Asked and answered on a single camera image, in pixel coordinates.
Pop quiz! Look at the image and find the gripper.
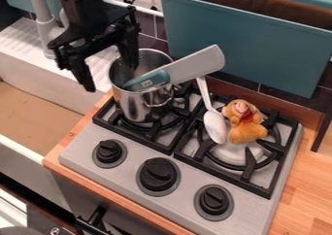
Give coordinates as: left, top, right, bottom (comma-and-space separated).
45, 5, 142, 93

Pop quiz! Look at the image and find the white rod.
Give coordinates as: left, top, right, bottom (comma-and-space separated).
102, 0, 166, 18

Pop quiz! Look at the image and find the orange plush toy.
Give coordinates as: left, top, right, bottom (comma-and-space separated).
220, 98, 269, 146

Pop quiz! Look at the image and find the white spoon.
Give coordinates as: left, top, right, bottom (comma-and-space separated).
195, 76, 229, 146

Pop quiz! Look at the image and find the teal bin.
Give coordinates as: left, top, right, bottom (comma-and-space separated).
153, 0, 332, 99

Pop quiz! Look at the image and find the grey spatula with teal handle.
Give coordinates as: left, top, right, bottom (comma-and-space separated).
120, 44, 227, 92

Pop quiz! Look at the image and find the silver pot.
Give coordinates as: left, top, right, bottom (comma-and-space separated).
106, 48, 177, 124

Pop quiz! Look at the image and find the toy stove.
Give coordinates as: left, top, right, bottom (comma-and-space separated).
58, 83, 305, 235

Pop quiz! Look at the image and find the toy sink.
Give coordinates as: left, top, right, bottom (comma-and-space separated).
0, 17, 121, 116

